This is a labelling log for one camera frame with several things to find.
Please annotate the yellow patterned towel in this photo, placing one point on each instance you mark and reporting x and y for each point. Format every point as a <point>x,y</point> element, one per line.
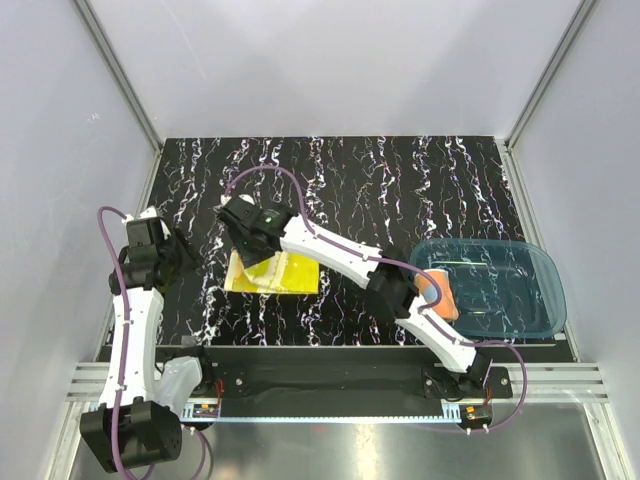
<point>282,274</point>

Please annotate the aluminium frame rail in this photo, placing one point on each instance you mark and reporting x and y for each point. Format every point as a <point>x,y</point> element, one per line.
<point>555,383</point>

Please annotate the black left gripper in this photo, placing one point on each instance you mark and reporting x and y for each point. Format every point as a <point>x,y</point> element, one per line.
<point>191,259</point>

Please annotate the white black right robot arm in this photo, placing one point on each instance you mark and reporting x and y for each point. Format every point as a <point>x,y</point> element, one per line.
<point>398,292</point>

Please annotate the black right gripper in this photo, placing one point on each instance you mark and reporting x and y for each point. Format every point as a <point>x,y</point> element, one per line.
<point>248,259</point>

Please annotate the orange polka dot towel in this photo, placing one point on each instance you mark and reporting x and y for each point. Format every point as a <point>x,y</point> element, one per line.
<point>446,308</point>

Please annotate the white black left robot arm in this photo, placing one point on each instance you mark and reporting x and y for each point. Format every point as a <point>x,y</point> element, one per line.
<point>136,422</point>

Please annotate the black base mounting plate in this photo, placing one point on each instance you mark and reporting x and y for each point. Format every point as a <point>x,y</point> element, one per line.
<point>247,372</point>

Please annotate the grey slotted cable duct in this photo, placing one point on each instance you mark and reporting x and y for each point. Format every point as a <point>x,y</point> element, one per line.
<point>200,412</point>

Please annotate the blue translucent plastic tray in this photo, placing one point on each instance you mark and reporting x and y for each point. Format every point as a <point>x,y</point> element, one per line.
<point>502,289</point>

